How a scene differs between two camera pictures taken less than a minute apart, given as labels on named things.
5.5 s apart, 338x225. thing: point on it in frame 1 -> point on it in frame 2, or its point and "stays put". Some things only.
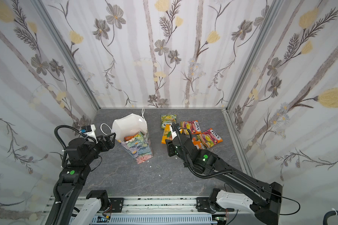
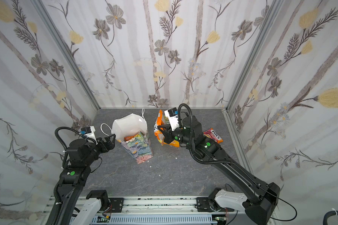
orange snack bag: (126, 138) stays put
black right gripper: (173, 146) -> (167, 135)
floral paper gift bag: (130, 130) stays put
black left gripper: (110, 145) stays put
